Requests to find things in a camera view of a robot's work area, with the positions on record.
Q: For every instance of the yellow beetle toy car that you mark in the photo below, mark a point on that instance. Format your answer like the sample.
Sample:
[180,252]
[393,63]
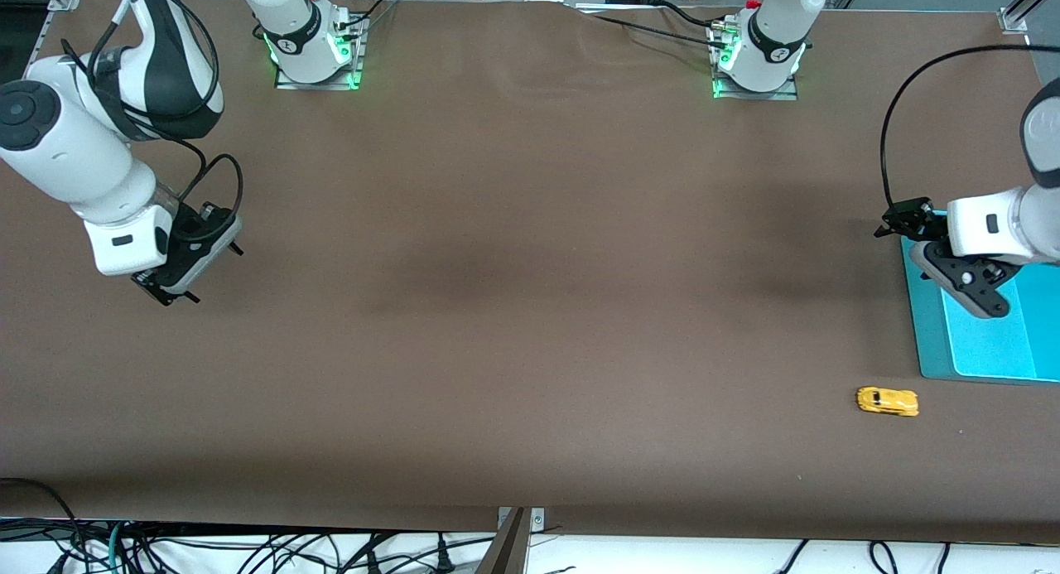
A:
[887,401]

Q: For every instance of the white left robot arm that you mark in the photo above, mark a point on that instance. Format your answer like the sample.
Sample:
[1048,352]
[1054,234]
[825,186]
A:
[994,222]

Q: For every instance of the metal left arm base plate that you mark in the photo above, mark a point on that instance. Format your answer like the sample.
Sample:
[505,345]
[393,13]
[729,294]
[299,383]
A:
[754,95]

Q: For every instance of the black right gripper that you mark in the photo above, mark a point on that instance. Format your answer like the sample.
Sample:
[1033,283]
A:
[189,226]

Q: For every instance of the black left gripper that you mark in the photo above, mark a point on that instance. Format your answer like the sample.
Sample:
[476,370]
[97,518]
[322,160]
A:
[909,217]

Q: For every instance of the teal plastic bin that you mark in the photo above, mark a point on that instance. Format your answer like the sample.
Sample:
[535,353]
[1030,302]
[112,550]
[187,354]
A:
[985,342]

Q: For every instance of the black power plug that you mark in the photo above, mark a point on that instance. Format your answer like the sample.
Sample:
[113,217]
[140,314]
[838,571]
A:
[443,561]

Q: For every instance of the metal table edge plate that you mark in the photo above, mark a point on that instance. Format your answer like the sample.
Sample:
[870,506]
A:
[538,520]

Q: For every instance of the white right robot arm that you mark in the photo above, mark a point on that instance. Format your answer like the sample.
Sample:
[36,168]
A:
[66,151]

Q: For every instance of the dark beam under table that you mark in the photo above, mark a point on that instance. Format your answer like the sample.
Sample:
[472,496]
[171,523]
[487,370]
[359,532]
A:
[505,553]

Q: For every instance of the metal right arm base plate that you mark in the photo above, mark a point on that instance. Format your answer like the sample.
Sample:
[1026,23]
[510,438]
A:
[319,85]

